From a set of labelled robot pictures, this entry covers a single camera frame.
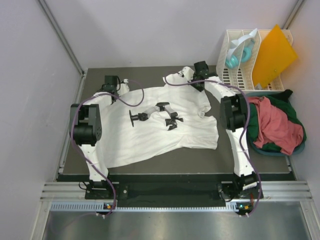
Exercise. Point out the orange plastic folder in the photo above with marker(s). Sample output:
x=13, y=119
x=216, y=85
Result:
x=275, y=54

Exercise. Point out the white plastic file organizer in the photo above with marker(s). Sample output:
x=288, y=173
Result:
x=241, y=76

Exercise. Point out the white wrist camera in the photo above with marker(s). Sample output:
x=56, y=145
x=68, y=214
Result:
x=123, y=87
x=187, y=73

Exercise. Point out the teal white headphones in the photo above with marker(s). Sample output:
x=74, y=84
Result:
x=241, y=49

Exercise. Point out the pink t shirt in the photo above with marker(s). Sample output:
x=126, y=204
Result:
x=277, y=125

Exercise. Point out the white printed t shirt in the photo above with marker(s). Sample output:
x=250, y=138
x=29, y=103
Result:
x=123, y=143

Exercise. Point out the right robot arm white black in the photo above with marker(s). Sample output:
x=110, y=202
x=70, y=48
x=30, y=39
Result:
x=234, y=113

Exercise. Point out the grey slotted cable duct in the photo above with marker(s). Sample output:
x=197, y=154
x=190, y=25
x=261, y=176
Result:
x=104, y=207

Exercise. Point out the aluminium corner post left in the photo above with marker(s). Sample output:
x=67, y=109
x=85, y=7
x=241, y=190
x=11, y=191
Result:
x=60, y=35

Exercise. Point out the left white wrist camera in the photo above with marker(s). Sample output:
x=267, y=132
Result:
x=123, y=87

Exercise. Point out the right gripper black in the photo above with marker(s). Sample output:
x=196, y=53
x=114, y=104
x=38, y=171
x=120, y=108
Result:
x=200, y=89

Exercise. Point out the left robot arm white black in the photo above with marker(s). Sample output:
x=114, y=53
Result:
x=85, y=131

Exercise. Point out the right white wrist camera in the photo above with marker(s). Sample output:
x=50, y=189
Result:
x=187, y=73

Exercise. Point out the aluminium corner post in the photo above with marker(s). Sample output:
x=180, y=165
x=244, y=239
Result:
x=60, y=35
x=293, y=14

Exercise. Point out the aluminium corner post right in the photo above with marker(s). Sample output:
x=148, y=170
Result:
x=293, y=14

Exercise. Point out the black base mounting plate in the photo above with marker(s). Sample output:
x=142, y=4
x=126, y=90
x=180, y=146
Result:
x=168, y=179

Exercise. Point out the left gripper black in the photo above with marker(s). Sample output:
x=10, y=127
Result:
x=116, y=90

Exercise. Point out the aluminium frame rail front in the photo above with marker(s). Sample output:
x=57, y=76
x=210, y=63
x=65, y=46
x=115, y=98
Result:
x=287, y=191

